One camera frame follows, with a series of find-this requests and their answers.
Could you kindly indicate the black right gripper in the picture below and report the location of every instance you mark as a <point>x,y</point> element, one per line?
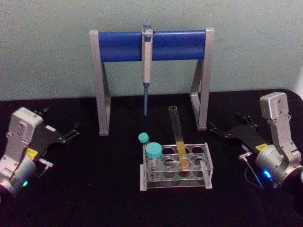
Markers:
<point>246,137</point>

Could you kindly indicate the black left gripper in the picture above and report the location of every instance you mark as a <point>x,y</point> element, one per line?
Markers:
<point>46,139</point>

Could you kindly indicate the glass tube with yellow liquid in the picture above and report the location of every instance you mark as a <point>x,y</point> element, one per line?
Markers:
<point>178,134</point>

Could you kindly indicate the clear plastic tube rack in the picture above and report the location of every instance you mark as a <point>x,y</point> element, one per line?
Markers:
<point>203,176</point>

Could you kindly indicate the large teal capped tube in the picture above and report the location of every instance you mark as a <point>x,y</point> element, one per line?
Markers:
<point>153,150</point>

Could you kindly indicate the black table cloth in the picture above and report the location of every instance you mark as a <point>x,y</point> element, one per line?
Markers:
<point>94,201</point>

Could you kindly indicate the small teal capped tube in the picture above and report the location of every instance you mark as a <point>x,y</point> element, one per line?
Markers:
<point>143,137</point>

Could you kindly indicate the blue pipette tip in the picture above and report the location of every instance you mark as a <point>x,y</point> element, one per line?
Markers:
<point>146,101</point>

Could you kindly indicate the grey stand with blue bar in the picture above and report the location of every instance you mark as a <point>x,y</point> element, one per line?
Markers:
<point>123,46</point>

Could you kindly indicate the white and blue pipette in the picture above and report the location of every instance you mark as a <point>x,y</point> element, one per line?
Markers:
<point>147,63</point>

